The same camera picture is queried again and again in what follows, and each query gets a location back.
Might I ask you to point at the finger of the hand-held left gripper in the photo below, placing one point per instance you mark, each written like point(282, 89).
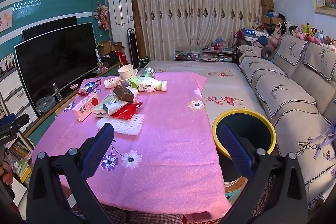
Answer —
point(21, 119)

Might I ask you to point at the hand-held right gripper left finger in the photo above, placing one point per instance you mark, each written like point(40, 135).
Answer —
point(98, 150)

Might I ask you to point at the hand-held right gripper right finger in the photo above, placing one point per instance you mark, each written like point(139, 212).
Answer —
point(236, 150)

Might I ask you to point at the white foam fruit net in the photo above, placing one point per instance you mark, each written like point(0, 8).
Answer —
point(126, 124)

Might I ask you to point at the green and white drink carton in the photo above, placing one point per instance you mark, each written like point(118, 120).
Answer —
point(107, 106)

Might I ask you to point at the pink drink carton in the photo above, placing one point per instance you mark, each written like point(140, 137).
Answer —
point(84, 107)

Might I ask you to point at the red plastic wrapper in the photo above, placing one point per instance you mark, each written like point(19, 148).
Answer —
point(128, 109)

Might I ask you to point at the brown snack wrapper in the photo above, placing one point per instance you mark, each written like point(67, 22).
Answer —
point(123, 92)

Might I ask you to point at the white tissue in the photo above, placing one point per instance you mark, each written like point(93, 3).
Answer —
point(134, 92)

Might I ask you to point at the white supplement bottle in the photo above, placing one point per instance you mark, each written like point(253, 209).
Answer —
point(111, 82)

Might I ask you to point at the white bowl with blue label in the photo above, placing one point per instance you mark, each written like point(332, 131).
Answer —
point(126, 81)

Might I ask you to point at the green and white plastic bottle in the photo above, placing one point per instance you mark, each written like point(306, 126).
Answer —
point(147, 85)

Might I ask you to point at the cream paper cup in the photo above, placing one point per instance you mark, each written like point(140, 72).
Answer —
point(126, 70)

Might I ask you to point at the green drink can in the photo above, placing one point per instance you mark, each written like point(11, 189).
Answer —
point(147, 72)

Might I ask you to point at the white plastic drawer unit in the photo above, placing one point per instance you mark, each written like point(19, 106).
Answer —
point(13, 98)

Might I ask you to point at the pile of books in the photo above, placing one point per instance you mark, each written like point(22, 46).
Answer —
point(21, 158)

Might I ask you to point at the glass ashtray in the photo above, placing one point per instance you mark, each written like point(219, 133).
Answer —
point(45, 104)

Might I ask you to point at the clear water bottle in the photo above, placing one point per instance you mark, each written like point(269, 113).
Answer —
point(57, 94)

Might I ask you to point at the flat red pack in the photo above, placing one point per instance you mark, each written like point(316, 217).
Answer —
point(82, 94)

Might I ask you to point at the small pink object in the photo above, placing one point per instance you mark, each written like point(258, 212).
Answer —
point(73, 86)

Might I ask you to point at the large black television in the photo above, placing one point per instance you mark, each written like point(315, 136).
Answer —
point(52, 64)

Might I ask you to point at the beige sofa with deer covers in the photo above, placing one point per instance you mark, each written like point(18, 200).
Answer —
point(288, 113)

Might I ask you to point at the cream floral bedsheet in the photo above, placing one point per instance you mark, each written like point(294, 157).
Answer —
point(223, 87)

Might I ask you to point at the blue tissue pack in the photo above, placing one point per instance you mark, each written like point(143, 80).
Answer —
point(89, 86)

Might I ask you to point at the pink floral tablecloth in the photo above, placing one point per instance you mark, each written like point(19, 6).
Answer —
point(162, 134)

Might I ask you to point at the red checked cloth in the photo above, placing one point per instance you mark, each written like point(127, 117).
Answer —
point(126, 216)

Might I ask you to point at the lilac ribbon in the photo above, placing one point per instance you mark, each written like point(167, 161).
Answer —
point(321, 142)

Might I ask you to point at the black box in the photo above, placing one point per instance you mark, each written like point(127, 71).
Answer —
point(112, 58)

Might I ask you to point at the red box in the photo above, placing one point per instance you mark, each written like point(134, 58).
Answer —
point(122, 57)

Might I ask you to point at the smaller black television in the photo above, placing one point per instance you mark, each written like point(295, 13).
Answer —
point(47, 26)

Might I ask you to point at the low glass table with books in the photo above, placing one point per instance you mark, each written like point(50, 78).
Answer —
point(204, 56)

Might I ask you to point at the grey neck pillow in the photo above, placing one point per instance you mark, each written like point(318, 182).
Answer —
point(265, 53)

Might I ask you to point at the open cardboard boxes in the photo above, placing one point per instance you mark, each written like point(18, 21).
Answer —
point(105, 47)

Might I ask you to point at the black tower fan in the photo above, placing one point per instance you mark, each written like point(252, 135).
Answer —
point(133, 48)

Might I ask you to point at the blue star plush pillow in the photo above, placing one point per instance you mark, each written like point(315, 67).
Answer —
point(252, 32)

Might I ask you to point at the hanging flower decoration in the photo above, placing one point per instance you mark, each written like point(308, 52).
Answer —
point(102, 16)

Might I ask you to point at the white standing air conditioner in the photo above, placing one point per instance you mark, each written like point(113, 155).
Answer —
point(119, 16)

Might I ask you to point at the tall brown cardboard sheet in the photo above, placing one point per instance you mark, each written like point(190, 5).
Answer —
point(136, 19)

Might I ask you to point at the row of plush toys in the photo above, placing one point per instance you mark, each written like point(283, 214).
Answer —
point(307, 32)

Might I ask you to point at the stack of cardboard boxes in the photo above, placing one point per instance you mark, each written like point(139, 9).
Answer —
point(266, 3)

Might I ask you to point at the beige patterned curtain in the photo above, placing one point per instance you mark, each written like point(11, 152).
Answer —
point(189, 3)

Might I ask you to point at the pink wall poster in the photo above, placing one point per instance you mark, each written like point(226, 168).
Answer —
point(6, 19)

